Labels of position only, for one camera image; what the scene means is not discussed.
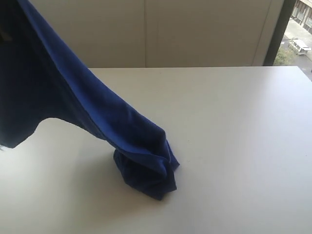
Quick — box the dark window frame post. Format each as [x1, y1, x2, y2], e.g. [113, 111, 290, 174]
[263, 0, 296, 66]

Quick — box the blue towel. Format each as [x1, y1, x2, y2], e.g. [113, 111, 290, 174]
[0, 0, 179, 200]

